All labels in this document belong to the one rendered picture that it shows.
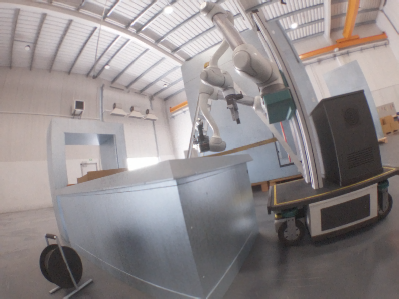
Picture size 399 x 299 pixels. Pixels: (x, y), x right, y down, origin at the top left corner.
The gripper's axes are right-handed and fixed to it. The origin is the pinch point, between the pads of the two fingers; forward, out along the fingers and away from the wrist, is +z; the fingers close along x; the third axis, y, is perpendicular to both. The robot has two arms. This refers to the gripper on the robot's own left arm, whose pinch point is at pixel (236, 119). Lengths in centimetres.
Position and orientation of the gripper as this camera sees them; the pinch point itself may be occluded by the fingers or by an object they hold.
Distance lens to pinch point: 119.9
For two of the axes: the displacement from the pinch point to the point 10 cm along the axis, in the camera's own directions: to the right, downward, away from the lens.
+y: -8.9, 2.3, 4.0
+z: 2.0, 9.7, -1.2
